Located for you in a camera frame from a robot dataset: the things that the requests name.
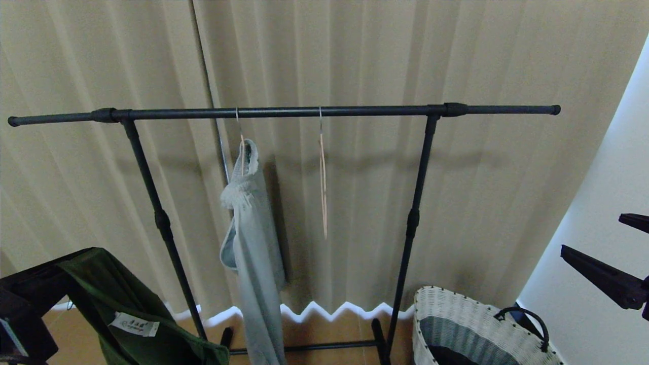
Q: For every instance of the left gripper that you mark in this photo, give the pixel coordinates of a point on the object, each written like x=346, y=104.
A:
x=25, y=304

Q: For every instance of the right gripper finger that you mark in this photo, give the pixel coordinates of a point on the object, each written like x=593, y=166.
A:
x=608, y=279
x=639, y=222

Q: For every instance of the green garment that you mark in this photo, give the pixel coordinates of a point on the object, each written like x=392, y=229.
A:
x=116, y=294

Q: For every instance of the pale grey shorts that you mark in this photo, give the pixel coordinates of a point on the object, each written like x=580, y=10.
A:
x=253, y=243

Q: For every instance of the pink clothes hanger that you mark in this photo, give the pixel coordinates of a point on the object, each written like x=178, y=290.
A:
x=242, y=147
x=323, y=192

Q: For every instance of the white laundry basket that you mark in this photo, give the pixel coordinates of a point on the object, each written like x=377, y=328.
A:
x=446, y=314

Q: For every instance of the black clothes rack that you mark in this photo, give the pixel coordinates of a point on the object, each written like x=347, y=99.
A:
x=304, y=111

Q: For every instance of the beige curtain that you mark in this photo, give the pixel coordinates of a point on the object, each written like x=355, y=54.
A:
x=405, y=50

